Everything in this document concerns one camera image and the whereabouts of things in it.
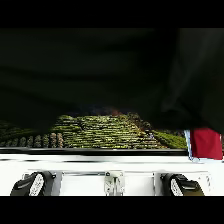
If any silver frame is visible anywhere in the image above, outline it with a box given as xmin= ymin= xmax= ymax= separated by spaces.
xmin=21 ymin=169 xmax=214 ymax=197

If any red garment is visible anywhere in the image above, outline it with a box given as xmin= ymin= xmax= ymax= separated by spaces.
xmin=190 ymin=127 xmax=224 ymax=161

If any black garment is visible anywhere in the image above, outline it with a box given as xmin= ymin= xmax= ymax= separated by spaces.
xmin=0 ymin=27 xmax=224 ymax=136

